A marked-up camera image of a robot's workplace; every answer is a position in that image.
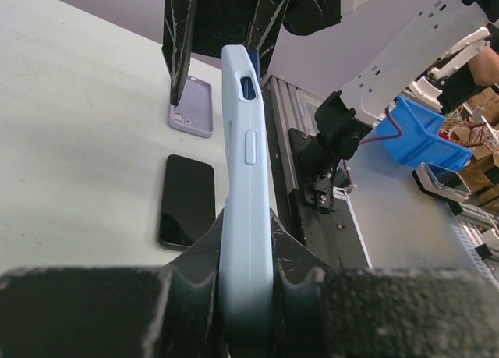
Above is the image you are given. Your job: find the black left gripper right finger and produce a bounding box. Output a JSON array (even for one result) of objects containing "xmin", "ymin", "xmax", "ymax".
[{"xmin": 271, "ymin": 216, "xmax": 498, "ymax": 357}]

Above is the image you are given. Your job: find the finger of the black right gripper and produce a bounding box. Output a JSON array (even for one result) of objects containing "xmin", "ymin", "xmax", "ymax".
[
  {"xmin": 243, "ymin": 0, "xmax": 289, "ymax": 77},
  {"xmin": 161, "ymin": 0, "xmax": 198, "ymax": 105}
]

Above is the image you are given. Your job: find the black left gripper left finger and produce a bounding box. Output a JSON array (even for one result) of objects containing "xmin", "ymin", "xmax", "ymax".
[{"xmin": 1, "ymin": 219, "xmax": 228, "ymax": 357}]

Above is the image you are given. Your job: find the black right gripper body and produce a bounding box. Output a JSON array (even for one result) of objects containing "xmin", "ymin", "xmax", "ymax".
[{"xmin": 163, "ymin": 0, "xmax": 344, "ymax": 61}]

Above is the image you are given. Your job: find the phone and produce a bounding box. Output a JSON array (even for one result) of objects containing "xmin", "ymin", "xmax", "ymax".
[
  {"xmin": 219, "ymin": 44, "xmax": 274, "ymax": 336},
  {"xmin": 157, "ymin": 154, "xmax": 216, "ymax": 250}
]

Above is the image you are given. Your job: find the lilac phone case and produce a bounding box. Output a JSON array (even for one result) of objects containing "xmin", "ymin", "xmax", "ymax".
[{"xmin": 168, "ymin": 76, "xmax": 214, "ymax": 138}]

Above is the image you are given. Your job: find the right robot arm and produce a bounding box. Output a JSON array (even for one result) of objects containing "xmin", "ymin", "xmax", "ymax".
[{"xmin": 161, "ymin": 0, "xmax": 498, "ymax": 209}]

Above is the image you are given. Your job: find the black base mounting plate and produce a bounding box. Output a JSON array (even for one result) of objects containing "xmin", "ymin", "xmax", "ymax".
[{"xmin": 288, "ymin": 129, "xmax": 370, "ymax": 269}]

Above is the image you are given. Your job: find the blue plastic bin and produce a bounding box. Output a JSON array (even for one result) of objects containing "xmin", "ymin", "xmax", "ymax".
[{"xmin": 382, "ymin": 95, "xmax": 472, "ymax": 171}]

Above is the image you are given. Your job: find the right aluminium side rail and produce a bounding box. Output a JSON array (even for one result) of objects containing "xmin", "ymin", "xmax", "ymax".
[{"xmin": 263, "ymin": 75, "xmax": 324, "ymax": 242}]

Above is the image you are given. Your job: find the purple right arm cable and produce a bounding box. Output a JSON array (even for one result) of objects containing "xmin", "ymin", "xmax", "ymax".
[{"xmin": 342, "ymin": 106, "xmax": 405, "ymax": 195}]

